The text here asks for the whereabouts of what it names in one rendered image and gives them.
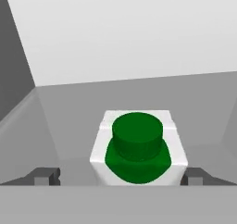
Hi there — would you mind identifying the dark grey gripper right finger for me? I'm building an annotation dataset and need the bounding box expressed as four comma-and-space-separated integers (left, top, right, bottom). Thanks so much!
181, 167, 237, 186

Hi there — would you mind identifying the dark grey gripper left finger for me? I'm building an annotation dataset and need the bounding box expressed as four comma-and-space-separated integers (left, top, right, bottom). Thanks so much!
0, 167, 61, 186

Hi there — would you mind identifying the white milk carton green cap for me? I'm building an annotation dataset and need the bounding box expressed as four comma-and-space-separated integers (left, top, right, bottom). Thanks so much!
89, 109, 189, 186

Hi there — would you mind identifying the grey fridge interior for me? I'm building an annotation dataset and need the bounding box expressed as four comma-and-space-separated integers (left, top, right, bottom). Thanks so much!
0, 0, 237, 186

